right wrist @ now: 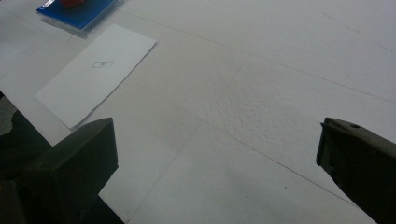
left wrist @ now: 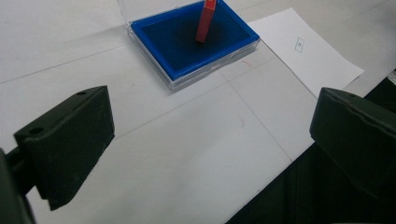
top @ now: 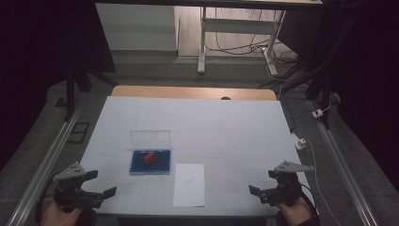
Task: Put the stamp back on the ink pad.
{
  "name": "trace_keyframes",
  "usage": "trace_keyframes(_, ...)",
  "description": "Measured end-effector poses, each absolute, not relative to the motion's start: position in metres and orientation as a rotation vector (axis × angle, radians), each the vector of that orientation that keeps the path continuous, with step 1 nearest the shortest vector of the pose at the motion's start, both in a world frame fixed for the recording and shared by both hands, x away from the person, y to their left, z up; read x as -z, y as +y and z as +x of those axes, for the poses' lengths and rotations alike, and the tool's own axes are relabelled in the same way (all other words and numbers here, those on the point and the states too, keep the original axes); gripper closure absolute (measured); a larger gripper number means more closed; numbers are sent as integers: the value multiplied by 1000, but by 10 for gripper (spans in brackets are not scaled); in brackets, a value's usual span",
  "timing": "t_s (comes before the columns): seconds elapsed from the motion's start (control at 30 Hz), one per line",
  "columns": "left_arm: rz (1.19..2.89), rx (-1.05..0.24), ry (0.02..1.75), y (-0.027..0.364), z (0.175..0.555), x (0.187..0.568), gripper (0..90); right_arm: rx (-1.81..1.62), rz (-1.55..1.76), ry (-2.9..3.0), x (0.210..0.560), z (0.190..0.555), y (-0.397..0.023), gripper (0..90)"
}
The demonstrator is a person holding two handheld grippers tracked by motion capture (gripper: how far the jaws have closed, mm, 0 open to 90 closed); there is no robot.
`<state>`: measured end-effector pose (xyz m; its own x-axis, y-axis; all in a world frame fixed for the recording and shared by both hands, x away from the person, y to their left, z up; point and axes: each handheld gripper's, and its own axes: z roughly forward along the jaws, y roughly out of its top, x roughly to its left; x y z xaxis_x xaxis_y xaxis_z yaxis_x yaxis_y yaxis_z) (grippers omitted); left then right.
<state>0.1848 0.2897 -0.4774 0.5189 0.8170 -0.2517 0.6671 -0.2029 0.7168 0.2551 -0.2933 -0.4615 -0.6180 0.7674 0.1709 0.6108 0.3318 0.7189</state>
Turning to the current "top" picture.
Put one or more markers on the small white plug adapter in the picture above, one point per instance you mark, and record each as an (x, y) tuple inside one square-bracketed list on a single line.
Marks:
[(317, 113)]

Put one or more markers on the dark table grommet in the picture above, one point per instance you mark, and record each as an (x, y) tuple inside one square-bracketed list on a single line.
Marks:
[(225, 98)]

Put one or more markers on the white cabinet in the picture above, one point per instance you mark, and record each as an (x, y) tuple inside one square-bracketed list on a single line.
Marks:
[(138, 28)]

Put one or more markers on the blue ink pad box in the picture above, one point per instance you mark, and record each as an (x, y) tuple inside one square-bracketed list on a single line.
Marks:
[(160, 166)]

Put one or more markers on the red stamp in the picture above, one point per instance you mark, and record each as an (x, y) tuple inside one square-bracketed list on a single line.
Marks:
[(149, 157)]

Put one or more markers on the white table cover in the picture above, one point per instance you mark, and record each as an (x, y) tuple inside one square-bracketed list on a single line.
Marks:
[(219, 132)]

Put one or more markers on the white paper sheet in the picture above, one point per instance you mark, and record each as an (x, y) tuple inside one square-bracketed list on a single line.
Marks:
[(188, 194)]

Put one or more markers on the aluminium rail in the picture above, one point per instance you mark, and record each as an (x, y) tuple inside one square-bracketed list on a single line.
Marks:
[(47, 157), (342, 157)]

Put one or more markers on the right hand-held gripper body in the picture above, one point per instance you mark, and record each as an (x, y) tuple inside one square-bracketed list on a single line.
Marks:
[(287, 190)]

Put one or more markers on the white desk frame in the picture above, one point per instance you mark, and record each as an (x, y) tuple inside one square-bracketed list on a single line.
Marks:
[(238, 26)]

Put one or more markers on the black floor frame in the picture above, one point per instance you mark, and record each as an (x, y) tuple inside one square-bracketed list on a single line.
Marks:
[(78, 132)]

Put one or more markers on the person's right hand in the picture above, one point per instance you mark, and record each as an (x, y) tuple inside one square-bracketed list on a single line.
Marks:
[(295, 215)]

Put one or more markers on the person's left hand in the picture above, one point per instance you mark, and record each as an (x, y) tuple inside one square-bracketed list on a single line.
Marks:
[(58, 218)]

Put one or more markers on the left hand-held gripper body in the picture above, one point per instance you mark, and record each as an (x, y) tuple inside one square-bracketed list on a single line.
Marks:
[(70, 194)]

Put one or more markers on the black metal stand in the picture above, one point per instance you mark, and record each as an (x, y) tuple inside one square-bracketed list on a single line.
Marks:
[(70, 91), (320, 81)]

